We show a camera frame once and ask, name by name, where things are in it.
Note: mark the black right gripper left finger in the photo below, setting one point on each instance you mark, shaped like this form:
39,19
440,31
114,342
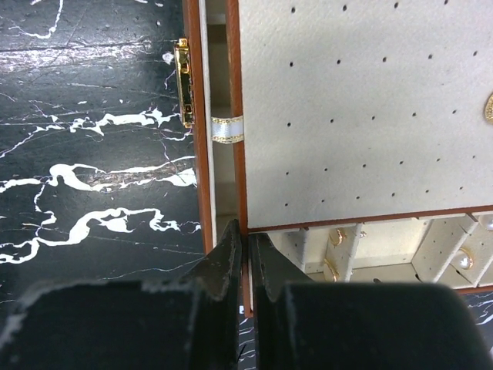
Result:
187,323

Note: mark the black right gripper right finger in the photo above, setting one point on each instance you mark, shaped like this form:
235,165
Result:
304,324

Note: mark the brown jewelry tray insert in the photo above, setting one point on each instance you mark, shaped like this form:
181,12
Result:
374,117

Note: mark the white ribbon pull tab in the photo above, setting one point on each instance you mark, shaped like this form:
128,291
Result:
227,130

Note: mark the gold earring in tray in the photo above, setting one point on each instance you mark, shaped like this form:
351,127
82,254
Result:
334,256

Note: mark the pearl earring in tray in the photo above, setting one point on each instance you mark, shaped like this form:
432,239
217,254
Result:
463,259

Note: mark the brown leather jewelry box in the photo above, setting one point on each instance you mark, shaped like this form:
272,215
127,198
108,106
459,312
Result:
205,29

